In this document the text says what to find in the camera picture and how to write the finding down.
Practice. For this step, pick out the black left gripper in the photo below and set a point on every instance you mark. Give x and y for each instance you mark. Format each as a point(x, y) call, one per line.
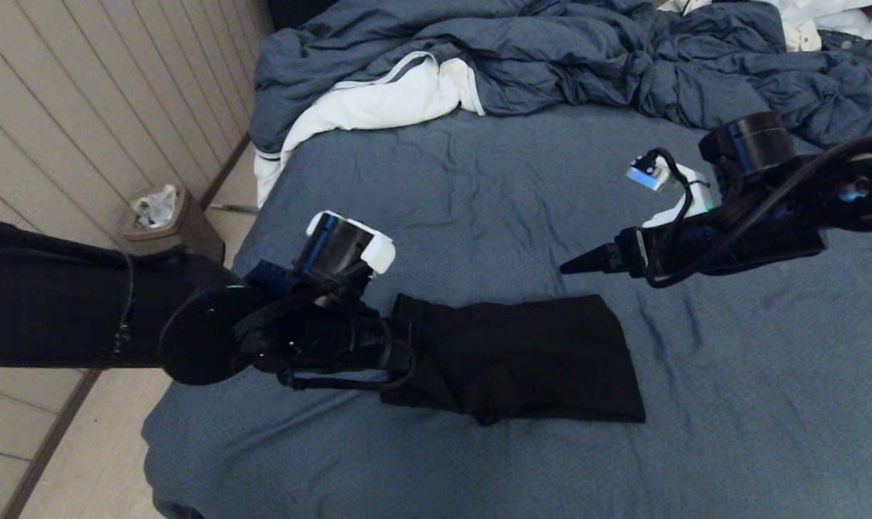
point(342, 342)

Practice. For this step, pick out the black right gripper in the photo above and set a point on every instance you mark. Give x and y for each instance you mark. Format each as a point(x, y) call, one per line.
point(731, 245)

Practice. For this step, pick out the black moon print t-shirt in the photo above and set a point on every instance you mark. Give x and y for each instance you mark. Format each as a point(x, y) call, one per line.
point(537, 360)

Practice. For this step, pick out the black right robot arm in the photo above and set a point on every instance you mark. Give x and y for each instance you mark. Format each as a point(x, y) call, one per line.
point(825, 173)

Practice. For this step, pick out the blue bed sheet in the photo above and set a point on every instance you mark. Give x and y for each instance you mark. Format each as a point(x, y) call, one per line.
point(551, 202)

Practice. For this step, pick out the brown trash bin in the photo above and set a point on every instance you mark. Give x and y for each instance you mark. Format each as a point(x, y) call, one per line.
point(184, 241)

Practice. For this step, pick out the crumpled blue duvet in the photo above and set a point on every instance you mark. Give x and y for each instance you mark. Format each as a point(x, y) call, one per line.
point(587, 58)

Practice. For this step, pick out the white garment with grey stripe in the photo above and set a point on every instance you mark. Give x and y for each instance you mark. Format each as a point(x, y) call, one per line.
point(378, 104)

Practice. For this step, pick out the white pillow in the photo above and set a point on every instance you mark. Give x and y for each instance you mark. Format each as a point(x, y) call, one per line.
point(839, 21)

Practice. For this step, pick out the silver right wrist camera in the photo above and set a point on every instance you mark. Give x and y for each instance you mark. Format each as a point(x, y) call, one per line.
point(670, 180)

